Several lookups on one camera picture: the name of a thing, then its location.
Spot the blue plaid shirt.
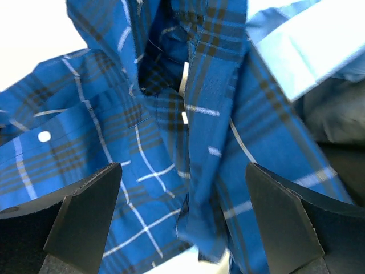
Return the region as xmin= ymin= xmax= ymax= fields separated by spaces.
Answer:
xmin=1 ymin=1 xmax=352 ymax=273

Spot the black shirt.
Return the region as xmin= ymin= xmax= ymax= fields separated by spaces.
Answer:
xmin=318 ymin=143 xmax=364 ymax=207

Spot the light blue shirt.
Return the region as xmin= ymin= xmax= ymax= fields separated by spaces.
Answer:
xmin=246 ymin=0 xmax=364 ymax=101

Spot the grey shirt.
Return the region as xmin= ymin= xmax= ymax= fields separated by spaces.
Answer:
xmin=293 ymin=78 xmax=364 ymax=146

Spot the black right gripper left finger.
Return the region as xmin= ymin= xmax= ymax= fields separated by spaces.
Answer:
xmin=1 ymin=163 xmax=122 ymax=273

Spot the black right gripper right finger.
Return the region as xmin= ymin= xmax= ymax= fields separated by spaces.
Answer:
xmin=246 ymin=163 xmax=364 ymax=273

